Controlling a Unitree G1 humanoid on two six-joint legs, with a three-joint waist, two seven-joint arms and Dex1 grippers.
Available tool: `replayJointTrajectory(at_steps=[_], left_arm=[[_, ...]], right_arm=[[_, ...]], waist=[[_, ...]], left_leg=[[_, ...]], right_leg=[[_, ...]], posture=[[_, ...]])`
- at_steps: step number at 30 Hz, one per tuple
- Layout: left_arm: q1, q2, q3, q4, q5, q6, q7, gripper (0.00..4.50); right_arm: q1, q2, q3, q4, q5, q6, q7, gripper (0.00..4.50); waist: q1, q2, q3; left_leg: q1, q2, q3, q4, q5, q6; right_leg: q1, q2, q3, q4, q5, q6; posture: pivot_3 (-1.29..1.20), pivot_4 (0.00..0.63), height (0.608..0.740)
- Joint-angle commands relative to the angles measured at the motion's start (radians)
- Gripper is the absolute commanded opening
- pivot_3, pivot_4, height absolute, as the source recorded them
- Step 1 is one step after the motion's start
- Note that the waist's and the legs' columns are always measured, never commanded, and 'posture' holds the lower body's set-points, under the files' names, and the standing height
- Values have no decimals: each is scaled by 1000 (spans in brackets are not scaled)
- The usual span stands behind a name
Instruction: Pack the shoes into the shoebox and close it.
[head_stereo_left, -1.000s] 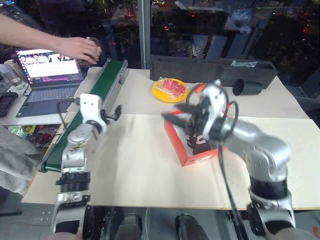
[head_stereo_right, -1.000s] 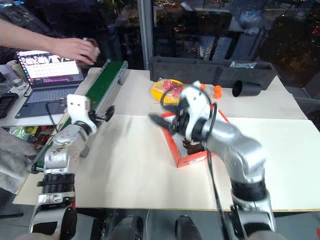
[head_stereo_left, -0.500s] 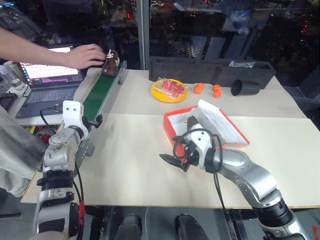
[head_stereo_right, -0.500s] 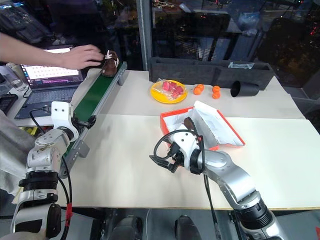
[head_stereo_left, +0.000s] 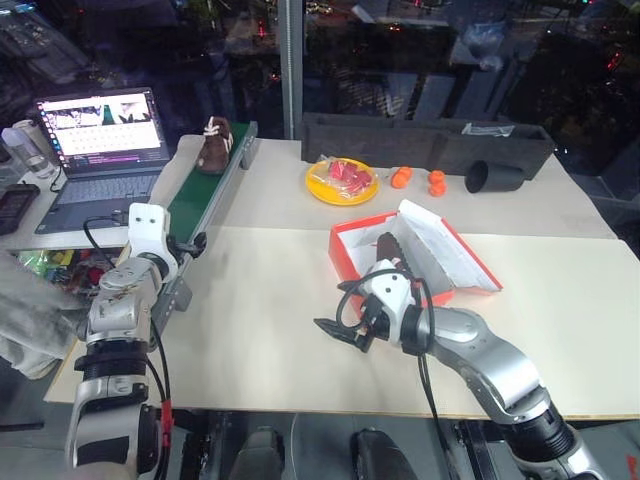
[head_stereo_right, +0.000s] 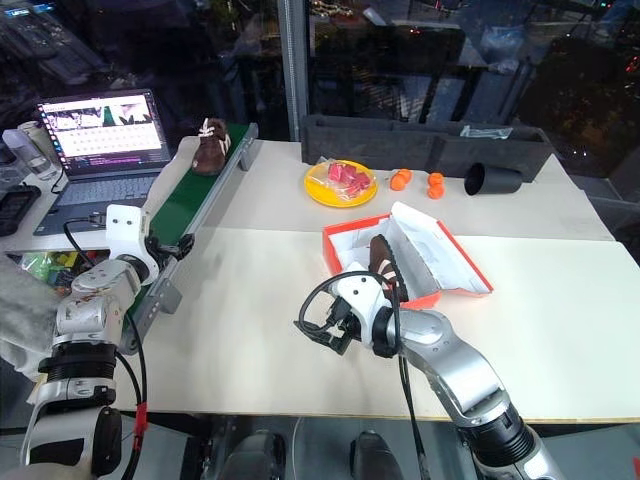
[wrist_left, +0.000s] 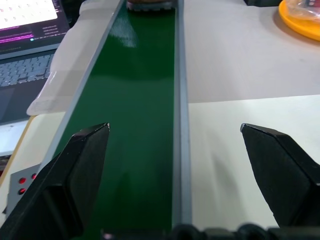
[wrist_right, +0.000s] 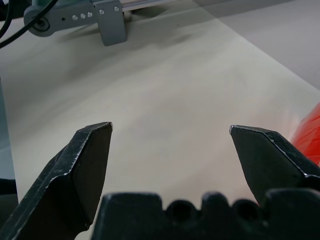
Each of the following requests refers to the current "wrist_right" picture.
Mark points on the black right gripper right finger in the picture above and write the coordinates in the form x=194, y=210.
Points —
x=272, y=162

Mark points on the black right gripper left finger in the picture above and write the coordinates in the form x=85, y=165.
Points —
x=62, y=180

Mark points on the red shoe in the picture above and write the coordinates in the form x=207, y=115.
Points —
x=308, y=135

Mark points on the aluminium frame rail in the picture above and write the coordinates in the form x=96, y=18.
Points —
x=140, y=4

